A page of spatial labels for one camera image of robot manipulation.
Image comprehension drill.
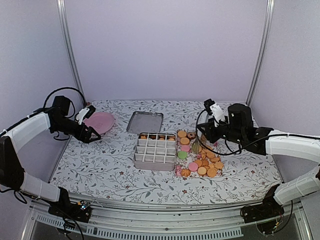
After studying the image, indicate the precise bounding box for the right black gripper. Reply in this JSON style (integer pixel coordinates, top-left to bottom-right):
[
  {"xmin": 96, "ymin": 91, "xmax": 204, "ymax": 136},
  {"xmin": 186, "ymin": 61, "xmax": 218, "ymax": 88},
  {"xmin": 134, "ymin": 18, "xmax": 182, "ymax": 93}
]
[{"xmin": 197, "ymin": 116, "xmax": 245, "ymax": 145}]

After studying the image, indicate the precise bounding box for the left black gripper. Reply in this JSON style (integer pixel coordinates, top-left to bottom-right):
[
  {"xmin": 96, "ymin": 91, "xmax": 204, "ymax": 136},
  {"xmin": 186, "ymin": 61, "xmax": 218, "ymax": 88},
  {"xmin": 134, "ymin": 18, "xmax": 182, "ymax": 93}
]
[{"xmin": 52, "ymin": 116, "xmax": 102, "ymax": 143}]

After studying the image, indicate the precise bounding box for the metal tongs white handle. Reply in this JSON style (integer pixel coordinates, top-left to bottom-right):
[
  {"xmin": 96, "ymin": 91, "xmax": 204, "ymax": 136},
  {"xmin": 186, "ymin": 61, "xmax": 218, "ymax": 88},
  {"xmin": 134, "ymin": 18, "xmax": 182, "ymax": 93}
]
[{"xmin": 191, "ymin": 135, "xmax": 207, "ymax": 154}]

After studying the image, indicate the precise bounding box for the metal divided cookie tin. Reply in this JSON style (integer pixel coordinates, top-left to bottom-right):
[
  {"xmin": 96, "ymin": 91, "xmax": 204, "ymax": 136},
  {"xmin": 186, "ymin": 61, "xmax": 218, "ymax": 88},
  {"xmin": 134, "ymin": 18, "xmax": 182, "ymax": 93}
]
[{"xmin": 133, "ymin": 132, "xmax": 177, "ymax": 172}]

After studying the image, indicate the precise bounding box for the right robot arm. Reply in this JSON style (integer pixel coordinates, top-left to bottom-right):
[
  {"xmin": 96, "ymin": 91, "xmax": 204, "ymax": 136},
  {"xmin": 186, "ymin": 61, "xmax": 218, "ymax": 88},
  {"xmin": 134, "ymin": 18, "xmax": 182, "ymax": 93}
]
[{"xmin": 195, "ymin": 99, "xmax": 320, "ymax": 218}]

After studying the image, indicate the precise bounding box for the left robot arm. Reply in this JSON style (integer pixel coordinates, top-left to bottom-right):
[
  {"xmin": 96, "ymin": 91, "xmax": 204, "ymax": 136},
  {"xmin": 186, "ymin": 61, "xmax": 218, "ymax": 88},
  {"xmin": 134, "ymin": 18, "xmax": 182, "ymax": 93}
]
[{"xmin": 0, "ymin": 95, "xmax": 101, "ymax": 217}]

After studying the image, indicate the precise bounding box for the chocolate donut cookie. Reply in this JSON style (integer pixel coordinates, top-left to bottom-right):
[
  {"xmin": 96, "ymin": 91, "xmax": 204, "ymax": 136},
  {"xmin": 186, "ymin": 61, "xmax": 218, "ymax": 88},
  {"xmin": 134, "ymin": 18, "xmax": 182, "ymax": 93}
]
[{"xmin": 187, "ymin": 132, "xmax": 196, "ymax": 140}]

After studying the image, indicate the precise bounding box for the pink plate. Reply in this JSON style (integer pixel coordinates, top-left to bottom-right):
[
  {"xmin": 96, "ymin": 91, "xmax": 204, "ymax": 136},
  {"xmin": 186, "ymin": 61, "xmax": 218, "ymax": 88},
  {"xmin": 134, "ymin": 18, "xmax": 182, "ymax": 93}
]
[{"xmin": 84, "ymin": 112, "xmax": 115, "ymax": 135}]

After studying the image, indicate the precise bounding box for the floral cookie tray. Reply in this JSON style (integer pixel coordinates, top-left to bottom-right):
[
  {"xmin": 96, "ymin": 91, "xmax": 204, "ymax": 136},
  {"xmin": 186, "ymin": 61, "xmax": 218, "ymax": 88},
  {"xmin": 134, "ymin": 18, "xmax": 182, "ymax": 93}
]
[{"xmin": 174, "ymin": 130, "xmax": 224, "ymax": 179}]

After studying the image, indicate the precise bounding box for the pink round cookie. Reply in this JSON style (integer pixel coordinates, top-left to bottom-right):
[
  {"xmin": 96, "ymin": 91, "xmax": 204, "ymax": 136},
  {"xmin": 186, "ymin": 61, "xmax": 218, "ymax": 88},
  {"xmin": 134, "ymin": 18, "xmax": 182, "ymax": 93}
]
[{"xmin": 188, "ymin": 162, "xmax": 199, "ymax": 172}]

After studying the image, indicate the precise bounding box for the swirl butter cookie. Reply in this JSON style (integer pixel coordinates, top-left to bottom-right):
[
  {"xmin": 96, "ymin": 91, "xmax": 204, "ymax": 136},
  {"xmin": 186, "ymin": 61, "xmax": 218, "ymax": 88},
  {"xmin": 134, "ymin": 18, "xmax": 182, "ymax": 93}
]
[{"xmin": 180, "ymin": 168, "xmax": 191, "ymax": 178}]

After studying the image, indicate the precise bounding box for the metal tin lid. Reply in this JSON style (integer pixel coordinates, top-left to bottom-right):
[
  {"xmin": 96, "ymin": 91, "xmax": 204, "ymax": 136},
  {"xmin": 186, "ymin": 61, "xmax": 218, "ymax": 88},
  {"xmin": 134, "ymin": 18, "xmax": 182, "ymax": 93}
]
[{"xmin": 126, "ymin": 111, "xmax": 164, "ymax": 134}]

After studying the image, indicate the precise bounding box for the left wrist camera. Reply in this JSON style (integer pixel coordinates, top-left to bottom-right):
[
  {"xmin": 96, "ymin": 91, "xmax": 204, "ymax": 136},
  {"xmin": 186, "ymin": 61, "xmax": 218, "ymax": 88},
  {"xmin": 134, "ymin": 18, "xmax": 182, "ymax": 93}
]
[{"xmin": 74, "ymin": 105, "xmax": 96, "ymax": 125}]

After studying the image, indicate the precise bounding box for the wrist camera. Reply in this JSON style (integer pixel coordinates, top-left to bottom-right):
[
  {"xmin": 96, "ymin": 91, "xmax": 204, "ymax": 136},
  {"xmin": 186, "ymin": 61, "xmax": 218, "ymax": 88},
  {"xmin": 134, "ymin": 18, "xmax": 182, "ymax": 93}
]
[
  {"xmin": 74, "ymin": 105, "xmax": 96, "ymax": 125},
  {"xmin": 204, "ymin": 99, "xmax": 229, "ymax": 127}
]

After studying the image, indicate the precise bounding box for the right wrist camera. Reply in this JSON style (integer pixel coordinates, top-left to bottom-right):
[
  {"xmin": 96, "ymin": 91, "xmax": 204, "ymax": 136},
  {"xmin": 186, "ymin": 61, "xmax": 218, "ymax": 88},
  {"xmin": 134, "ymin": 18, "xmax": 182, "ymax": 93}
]
[{"xmin": 204, "ymin": 99, "xmax": 229, "ymax": 127}]

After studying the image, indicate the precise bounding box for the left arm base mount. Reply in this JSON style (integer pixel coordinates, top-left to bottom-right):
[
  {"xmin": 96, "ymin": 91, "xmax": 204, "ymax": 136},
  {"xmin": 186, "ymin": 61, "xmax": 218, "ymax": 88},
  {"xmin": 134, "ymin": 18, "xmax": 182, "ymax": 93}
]
[{"xmin": 46, "ymin": 200, "xmax": 92, "ymax": 223}]

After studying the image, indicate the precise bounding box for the front aluminium rail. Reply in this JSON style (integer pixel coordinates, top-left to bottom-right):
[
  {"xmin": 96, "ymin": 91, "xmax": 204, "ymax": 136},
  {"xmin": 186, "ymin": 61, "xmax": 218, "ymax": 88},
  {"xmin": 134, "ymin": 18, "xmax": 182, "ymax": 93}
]
[{"xmin": 21, "ymin": 194, "xmax": 315, "ymax": 240}]

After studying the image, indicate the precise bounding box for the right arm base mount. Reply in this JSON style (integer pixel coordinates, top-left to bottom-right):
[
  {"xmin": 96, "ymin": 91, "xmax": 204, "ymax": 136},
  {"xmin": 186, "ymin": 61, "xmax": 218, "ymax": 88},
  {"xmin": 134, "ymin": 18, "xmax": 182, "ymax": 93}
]
[{"xmin": 240, "ymin": 202, "xmax": 285, "ymax": 235}]

